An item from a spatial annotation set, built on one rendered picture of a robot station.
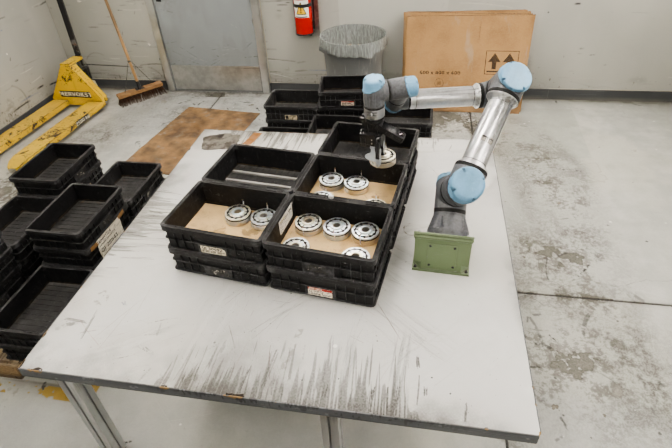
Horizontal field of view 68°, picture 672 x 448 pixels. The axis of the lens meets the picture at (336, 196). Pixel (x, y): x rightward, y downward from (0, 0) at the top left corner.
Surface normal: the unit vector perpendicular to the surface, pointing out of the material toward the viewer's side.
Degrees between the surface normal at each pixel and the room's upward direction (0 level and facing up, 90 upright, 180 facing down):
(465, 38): 82
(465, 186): 52
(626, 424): 0
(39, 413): 0
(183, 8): 90
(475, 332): 0
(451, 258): 90
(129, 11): 90
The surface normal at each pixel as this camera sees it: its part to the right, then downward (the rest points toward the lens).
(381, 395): -0.05, -0.81
